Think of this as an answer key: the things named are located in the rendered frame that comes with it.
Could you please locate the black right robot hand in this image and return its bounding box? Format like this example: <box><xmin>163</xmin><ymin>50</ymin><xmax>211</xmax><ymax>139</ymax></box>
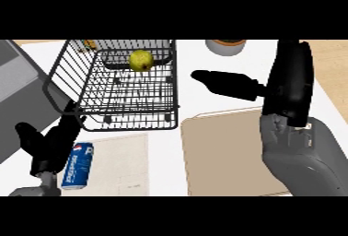
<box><xmin>191</xmin><ymin>39</ymin><xmax>316</xmax><ymax>128</ymax></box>

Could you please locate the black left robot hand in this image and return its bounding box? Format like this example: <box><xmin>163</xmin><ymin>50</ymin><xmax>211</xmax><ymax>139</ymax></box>
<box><xmin>14</xmin><ymin>100</ymin><xmax>89</xmax><ymax>178</ymax></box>

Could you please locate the tan tray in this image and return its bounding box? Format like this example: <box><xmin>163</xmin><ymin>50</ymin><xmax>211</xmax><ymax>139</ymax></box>
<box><xmin>180</xmin><ymin>105</ymin><xmax>293</xmax><ymax>197</ymax></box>

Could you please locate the yellow-green pear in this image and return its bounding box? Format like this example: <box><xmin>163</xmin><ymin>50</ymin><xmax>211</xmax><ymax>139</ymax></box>
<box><xmin>129</xmin><ymin>49</ymin><xmax>157</xmax><ymax>73</ymax></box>

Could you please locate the blue soda can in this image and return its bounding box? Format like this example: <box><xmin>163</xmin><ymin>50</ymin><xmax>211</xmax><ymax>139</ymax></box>
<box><xmin>61</xmin><ymin>141</ymin><xmax>96</xmax><ymax>190</ymax></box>

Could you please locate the pale beige placemat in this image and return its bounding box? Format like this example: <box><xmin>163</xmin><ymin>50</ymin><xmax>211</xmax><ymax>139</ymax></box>
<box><xmin>60</xmin><ymin>133</ymin><xmax>151</xmax><ymax>197</ymax></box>

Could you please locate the grey jar with brown top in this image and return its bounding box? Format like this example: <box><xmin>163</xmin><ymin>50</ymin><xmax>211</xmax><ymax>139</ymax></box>
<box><xmin>204</xmin><ymin>39</ymin><xmax>248</xmax><ymax>57</ymax></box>

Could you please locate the grey appliance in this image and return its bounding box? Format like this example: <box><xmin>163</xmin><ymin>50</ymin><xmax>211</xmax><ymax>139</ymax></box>
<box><xmin>0</xmin><ymin>39</ymin><xmax>79</xmax><ymax>164</ymax></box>

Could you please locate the small brown food item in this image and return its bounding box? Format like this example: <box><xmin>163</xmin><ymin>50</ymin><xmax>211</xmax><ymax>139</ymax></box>
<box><xmin>77</xmin><ymin>39</ymin><xmax>99</xmax><ymax>53</ymax></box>

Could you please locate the black wire tiered basket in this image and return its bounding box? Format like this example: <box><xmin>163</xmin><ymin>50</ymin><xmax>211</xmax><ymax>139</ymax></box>
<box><xmin>43</xmin><ymin>39</ymin><xmax>182</xmax><ymax>133</ymax></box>

